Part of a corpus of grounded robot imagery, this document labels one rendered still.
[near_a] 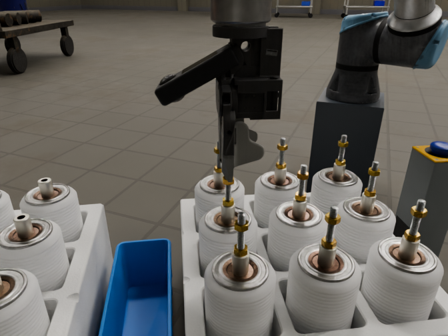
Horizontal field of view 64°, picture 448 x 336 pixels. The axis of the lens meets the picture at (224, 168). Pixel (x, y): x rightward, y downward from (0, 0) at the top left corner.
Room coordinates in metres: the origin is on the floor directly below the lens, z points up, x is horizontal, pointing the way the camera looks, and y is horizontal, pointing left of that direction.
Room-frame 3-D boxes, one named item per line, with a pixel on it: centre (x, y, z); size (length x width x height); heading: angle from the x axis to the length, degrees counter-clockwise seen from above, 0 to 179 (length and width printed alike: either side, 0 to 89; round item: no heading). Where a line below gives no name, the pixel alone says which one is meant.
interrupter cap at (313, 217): (0.50, -0.12, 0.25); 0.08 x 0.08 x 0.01
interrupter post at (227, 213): (0.49, -0.01, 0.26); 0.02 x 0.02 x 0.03
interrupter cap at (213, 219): (0.49, -0.01, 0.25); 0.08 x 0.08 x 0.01
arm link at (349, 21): (1.05, -0.38, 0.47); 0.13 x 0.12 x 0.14; 46
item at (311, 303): (0.38, -0.14, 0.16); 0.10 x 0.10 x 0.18
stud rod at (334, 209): (0.38, -0.14, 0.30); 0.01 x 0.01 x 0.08
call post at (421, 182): (0.61, -0.40, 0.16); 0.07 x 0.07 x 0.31; 7
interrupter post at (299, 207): (0.50, -0.12, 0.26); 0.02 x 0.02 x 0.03
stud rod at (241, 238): (0.37, -0.02, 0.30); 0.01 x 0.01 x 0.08
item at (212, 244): (0.49, -0.01, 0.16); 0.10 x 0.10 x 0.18
